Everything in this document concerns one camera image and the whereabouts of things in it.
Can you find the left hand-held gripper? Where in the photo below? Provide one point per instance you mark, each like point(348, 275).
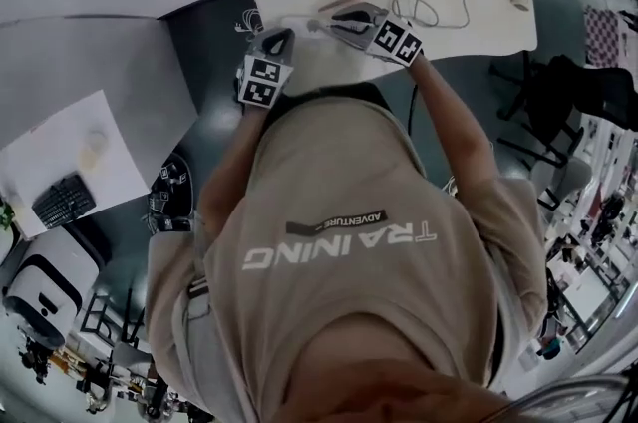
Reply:
point(261, 79)

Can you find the chequered cloth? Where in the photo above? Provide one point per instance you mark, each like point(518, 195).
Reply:
point(605, 34)

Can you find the blurry dark grey object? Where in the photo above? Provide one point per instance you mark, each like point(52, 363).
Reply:
point(313, 25)

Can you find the black equipment case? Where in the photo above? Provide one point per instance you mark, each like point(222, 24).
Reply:
point(174, 181)

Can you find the black chair with cloth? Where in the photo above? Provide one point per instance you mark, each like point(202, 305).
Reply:
point(573, 97)

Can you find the white desk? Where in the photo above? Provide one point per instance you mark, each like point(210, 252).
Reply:
point(65, 136)

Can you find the person's face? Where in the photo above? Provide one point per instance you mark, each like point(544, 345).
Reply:
point(423, 403)

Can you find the spare hand-held gripper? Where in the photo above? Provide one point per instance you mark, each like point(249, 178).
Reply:
point(167, 221)

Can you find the black keyboard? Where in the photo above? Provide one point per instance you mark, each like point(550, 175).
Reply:
point(65, 201)

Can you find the person's right forearm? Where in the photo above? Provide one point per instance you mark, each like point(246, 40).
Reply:
point(453, 122)

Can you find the person's left forearm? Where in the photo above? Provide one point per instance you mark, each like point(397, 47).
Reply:
point(234, 161)

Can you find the beige printed T-shirt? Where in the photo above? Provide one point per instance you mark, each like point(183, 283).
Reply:
point(349, 236)

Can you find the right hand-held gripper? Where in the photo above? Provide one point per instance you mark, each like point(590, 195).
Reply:
point(394, 39)

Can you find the grey chair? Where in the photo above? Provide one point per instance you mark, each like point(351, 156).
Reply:
point(563, 181)

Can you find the grey headset band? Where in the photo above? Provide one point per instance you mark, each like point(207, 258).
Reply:
point(583, 398)

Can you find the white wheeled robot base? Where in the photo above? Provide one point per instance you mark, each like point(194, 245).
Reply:
point(45, 286)

